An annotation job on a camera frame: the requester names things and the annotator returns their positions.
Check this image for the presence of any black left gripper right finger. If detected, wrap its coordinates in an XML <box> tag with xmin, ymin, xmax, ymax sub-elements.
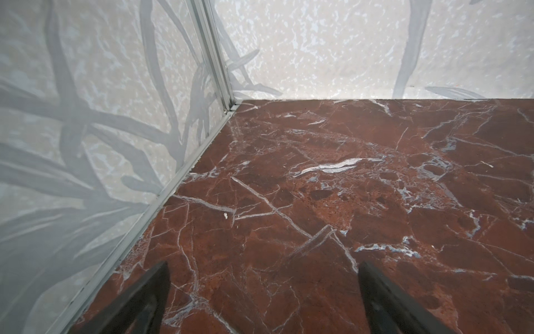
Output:
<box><xmin>358</xmin><ymin>262</ymin><xmax>453</xmax><ymax>333</ymax></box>

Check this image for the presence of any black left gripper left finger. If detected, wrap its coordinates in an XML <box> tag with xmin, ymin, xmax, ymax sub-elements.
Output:
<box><xmin>75</xmin><ymin>261</ymin><xmax>170</xmax><ymax>333</ymax></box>

